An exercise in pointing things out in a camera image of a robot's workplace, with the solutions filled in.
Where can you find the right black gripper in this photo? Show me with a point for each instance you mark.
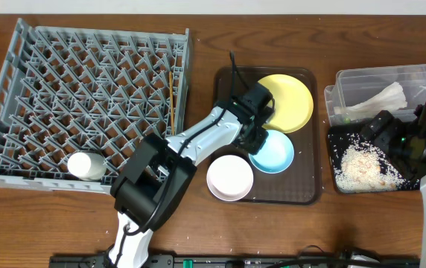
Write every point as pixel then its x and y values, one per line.
pixel 381 139

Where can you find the yellow round plate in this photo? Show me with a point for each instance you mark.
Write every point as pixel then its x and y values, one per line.
pixel 293 103

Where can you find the grey plastic dish rack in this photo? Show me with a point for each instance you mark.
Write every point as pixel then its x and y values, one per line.
pixel 69 90

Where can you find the rice food scraps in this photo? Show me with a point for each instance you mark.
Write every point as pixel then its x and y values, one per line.
pixel 363 167

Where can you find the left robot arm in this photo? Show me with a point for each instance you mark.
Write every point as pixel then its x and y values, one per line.
pixel 149 188

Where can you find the white paper napkin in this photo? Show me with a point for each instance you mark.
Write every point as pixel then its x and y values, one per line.
pixel 392 98

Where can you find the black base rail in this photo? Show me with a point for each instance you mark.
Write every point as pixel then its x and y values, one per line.
pixel 169 261

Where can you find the green snack wrapper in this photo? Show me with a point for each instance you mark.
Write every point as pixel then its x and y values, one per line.
pixel 346 120

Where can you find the clear plastic bin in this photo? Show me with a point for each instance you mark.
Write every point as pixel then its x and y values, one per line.
pixel 360 94

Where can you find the dark brown serving tray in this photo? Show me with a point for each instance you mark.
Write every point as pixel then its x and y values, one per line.
pixel 300 183

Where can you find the light blue bowl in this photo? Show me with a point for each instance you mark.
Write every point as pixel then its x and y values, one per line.
pixel 275 155

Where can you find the black rectangular tray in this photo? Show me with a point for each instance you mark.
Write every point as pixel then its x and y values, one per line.
pixel 342 131

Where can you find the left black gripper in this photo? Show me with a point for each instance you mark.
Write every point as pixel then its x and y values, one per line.
pixel 258 145

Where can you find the white paper cup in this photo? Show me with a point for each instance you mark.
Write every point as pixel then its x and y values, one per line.
pixel 87 166

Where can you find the wooden chopstick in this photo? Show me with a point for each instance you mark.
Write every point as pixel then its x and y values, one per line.
pixel 171 101

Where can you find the white round bowl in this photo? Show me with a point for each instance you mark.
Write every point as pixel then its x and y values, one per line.
pixel 229 178

